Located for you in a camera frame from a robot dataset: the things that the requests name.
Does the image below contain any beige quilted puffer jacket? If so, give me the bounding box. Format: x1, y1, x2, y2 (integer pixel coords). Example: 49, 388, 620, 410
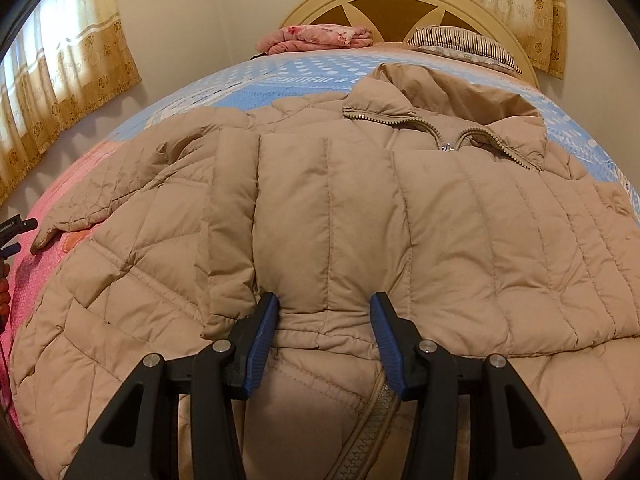
10, 62, 640, 480

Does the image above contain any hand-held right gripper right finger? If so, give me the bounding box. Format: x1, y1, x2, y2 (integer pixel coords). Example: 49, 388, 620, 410
369, 292, 576, 480

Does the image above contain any blue and pink printed blanket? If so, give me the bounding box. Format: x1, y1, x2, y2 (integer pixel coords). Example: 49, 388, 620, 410
4, 42, 640, 411

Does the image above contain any striped pillow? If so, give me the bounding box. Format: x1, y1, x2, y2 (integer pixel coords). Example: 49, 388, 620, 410
406, 25, 523, 72

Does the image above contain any pink floral folded blanket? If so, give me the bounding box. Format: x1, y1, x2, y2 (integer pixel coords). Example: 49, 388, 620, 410
257, 24, 375, 56

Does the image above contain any beige patterned curtain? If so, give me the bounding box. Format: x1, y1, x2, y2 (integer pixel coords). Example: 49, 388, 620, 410
347, 0, 568, 80
0, 0, 142, 206

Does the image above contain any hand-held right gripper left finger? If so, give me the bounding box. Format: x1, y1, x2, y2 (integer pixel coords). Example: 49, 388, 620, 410
62, 291, 279, 480

